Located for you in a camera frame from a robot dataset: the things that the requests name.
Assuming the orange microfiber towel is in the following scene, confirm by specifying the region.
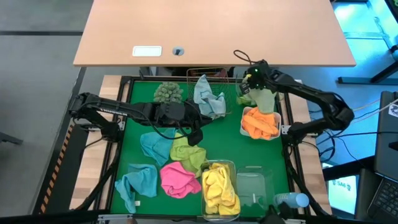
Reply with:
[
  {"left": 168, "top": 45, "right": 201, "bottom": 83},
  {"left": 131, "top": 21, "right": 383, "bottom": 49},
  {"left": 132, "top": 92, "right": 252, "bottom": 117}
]
[
  {"left": 247, "top": 107, "right": 276, "bottom": 121},
  {"left": 245, "top": 127, "right": 274, "bottom": 141},
  {"left": 242, "top": 114, "right": 280, "bottom": 138}
]

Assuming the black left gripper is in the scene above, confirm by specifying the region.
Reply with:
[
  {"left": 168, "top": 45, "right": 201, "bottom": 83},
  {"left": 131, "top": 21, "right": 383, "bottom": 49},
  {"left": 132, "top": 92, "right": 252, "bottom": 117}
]
[{"left": 158, "top": 101, "right": 219, "bottom": 128}]

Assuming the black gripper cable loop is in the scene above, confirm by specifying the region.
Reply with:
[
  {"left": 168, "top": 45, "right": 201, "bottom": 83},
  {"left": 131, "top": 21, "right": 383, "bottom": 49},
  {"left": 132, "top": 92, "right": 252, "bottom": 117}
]
[{"left": 233, "top": 49, "right": 261, "bottom": 65}]

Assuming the yellow microfiber towel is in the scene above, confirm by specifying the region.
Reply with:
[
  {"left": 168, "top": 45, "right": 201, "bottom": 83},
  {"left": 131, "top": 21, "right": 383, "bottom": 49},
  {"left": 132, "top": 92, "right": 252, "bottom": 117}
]
[
  {"left": 203, "top": 163, "right": 231, "bottom": 182},
  {"left": 202, "top": 179, "right": 224, "bottom": 200},
  {"left": 222, "top": 174, "right": 242, "bottom": 216},
  {"left": 203, "top": 198, "right": 224, "bottom": 216}
]

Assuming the lime green microfiber towel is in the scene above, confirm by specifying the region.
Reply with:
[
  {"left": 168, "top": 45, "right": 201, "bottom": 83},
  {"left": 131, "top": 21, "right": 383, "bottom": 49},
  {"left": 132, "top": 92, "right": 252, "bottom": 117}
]
[
  {"left": 169, "top": 133, "right": 208, "bottom": 178},
  {"left": 236, "top": 93, "right": 256, "bottom": 107},
  {"left": 248, "top": 88, "right": 278, "bottom": 114}
]

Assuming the black panel with hazard stripe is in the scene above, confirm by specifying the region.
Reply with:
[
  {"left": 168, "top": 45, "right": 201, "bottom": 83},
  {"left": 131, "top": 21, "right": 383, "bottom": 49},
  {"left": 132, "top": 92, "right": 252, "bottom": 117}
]
[{"left": 32, "top": 124, "right": 90, "bottom": 215}]

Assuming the white SA6 sign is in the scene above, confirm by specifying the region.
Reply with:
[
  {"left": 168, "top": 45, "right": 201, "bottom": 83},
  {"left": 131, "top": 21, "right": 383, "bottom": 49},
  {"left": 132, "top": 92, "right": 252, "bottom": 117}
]
[{"left": 328, "top": 175, "right": 358, "bottom": 215}]

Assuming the green spiky plant ball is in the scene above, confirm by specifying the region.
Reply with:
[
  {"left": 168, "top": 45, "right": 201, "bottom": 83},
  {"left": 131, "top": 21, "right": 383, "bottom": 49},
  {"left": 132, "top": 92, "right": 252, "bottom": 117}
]
[{"left": 154, "top": 81, "right": 184, "bottom": 105}]

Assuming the pink microfiber towel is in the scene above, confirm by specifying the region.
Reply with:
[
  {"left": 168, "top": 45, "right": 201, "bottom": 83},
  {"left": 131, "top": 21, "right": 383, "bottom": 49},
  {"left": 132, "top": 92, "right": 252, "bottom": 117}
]
[{"left": 159, "top": 161, "right": 202, "bottom": 199}]

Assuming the light blue microfiber towel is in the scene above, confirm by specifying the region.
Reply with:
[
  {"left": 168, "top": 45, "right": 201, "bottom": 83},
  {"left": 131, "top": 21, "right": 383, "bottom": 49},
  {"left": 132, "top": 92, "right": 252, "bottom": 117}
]
[{"left": 193, "top": 74, "right": 227, "bottom": 118}]

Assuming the grey chair base leg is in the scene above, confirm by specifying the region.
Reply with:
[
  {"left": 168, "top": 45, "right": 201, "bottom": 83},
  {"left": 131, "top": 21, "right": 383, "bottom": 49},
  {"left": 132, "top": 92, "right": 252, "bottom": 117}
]
[{"left": 0, "top": 132, "right": 24, "bottom": 146}]

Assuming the clear rectangular plastic container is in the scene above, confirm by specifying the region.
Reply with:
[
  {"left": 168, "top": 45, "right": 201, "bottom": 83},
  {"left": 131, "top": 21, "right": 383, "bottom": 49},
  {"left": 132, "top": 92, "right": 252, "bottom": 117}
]
[
  {"left": 236, "top": 166, "right": 276, "bottom": 215},
  {"left": 200, "top": 159, "right": 242, "bottom": 222}
]

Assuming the green table mat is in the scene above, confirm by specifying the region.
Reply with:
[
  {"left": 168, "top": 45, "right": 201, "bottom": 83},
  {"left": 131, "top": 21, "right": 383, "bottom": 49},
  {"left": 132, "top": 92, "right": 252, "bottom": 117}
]
[{"left": 110, "top": 79, "right": 292, "bottom": 217}]

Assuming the metal wire basket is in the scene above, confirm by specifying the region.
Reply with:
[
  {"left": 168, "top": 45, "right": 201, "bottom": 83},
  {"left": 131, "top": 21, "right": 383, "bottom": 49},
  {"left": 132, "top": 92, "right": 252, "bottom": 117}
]
[{"left": 186, "top": 67, "right": 233, "bottom": 121}]

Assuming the black metal table frame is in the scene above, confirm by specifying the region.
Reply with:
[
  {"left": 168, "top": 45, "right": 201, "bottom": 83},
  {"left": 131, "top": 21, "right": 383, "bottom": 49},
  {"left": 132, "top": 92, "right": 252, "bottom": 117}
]
[{"left": 70, "top": 74, "right": 332, "bottom": 224}]

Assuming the black desk leg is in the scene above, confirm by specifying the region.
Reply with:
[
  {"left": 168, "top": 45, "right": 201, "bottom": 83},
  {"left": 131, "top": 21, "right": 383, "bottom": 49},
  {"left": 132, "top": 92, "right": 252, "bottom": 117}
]
[{"left": 338, "top": 46, "right": 398, "bottom": 85}]

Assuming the white plastic basket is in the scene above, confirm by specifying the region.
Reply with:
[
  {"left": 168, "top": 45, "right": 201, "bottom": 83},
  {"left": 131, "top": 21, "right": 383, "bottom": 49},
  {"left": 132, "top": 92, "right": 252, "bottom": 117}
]
[{"left": 239, "top": 106, "right": 282, "bottom": 141}]

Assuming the white rectangular desk plate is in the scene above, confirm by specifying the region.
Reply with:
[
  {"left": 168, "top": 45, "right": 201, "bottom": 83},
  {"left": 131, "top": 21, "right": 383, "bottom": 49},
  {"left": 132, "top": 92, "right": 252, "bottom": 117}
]
[{"left": 132, "top": 45, "right": 163, "bottom": 57}]

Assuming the tan wooden desk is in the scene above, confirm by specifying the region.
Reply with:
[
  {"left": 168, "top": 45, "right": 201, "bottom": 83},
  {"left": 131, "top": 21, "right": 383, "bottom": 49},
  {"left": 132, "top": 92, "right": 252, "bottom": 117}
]
[{"left": 73, "top": 0, "right": 357, "bottom": 68}]

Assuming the black laptop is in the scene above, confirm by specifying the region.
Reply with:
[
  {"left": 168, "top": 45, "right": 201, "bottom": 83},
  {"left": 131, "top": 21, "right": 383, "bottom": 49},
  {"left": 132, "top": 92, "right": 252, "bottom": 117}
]
[{"left": 366, "top": 90, "right": 398, "bottom": 224}]

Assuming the teal microfiber towel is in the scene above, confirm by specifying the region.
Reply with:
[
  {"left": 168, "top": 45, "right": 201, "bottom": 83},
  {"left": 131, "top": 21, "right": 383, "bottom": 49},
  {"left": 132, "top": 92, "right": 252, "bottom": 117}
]
[
  {"left": 114, "top": 163, "right": 159, "bottom": 214},
  {"left": 139, "top": 128, "right": 180, "bottom": 167}
]

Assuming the pale blue water bottle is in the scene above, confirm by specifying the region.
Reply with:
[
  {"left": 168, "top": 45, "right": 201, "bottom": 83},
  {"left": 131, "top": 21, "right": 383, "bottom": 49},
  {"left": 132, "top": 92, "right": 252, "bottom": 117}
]
[{"left": 273, "top": 192, "right": 310, "bottom": 209}]

